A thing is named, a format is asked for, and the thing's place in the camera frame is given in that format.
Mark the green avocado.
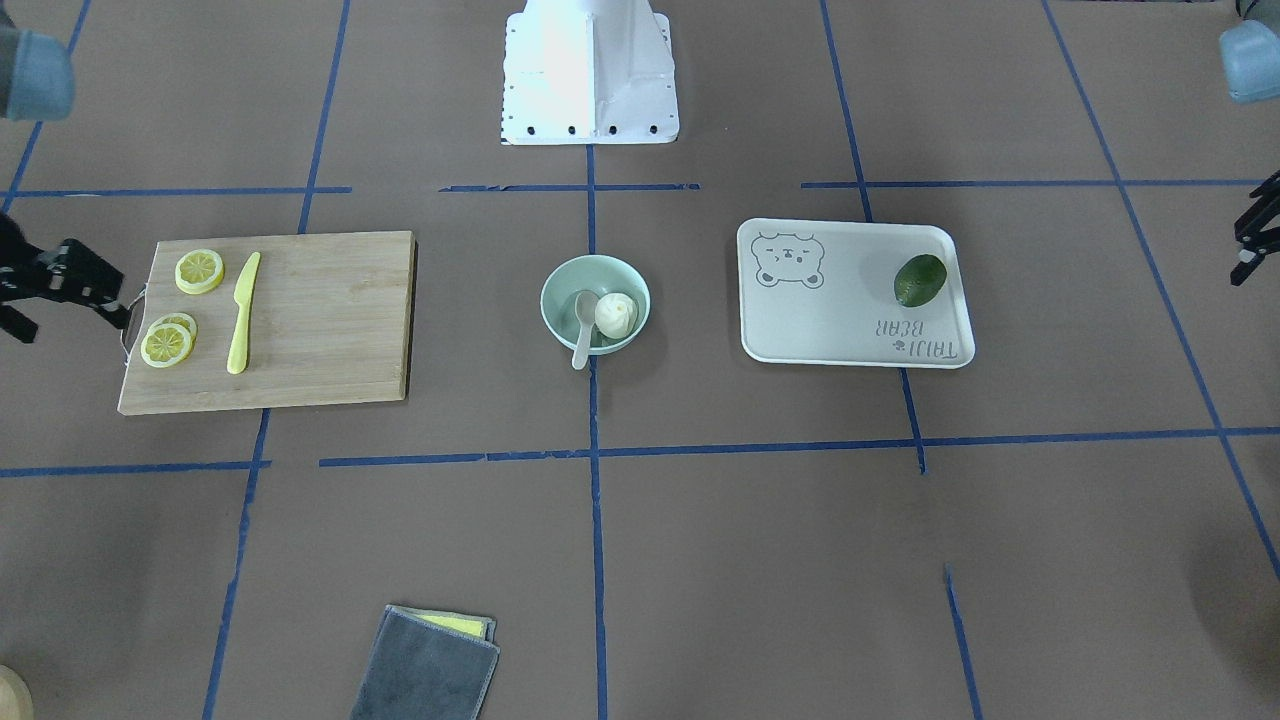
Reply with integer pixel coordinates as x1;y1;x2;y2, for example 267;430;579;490
893;254;948;307

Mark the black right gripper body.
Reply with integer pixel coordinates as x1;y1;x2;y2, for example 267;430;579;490
1;211;61;322

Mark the grey folded cloth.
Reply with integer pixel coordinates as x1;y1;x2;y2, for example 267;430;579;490
349;603;500;719

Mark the yellow plastic knife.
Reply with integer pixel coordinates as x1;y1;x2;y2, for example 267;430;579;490
227;251;262;375

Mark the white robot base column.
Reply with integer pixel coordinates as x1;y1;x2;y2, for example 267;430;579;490
500;1;680;146

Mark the green ceramic bowl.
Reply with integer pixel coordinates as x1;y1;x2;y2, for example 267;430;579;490
539;254;652;356

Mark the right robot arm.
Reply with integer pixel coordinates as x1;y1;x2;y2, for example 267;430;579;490
1;12;131;345

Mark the wooden mug tree stand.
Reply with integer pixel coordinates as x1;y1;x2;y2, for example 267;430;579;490
0;665;35;720

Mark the wooden cutting board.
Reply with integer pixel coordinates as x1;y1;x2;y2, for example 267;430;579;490
118;231;416;416

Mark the cream bear tray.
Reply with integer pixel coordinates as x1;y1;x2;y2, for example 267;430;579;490
736;218;977;370

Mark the lemon slice pair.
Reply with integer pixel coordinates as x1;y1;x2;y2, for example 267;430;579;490
140;313;198;368

